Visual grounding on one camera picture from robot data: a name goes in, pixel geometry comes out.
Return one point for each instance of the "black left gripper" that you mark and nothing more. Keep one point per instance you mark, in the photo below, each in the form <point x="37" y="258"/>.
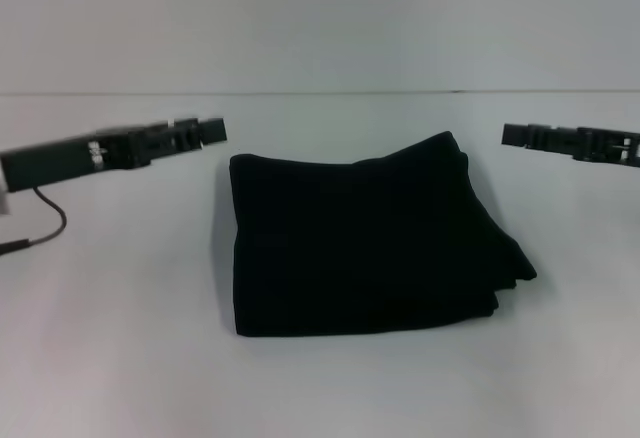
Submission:
<point x="65" y="158"/>

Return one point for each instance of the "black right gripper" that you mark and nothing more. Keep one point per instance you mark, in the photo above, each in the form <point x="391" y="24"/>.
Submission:
<point x="612" y="147"/>

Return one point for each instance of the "black shirt with white print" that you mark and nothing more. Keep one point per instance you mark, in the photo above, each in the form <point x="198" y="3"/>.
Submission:
<point x="370" y="243"/>

